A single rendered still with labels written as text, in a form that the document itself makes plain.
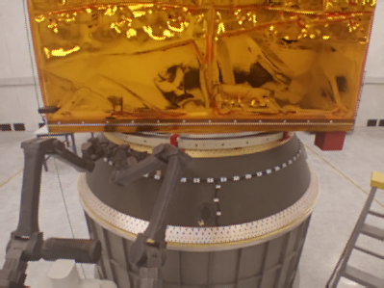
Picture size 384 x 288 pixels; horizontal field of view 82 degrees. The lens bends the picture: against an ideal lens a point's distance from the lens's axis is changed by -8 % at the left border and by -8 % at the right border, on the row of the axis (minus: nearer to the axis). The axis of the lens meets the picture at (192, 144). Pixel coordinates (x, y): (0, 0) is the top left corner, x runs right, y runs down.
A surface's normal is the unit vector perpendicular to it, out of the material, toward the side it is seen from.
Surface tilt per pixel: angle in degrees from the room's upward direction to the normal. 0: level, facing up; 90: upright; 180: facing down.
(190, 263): 90
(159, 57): 88
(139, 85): 88
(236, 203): 62
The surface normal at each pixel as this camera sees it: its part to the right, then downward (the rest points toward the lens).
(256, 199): 0.30, -0.14
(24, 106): 0.04, 0.36
